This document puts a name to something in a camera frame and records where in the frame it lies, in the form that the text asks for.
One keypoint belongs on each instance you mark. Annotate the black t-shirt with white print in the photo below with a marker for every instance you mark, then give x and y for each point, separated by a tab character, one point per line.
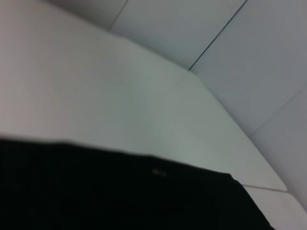
96	191

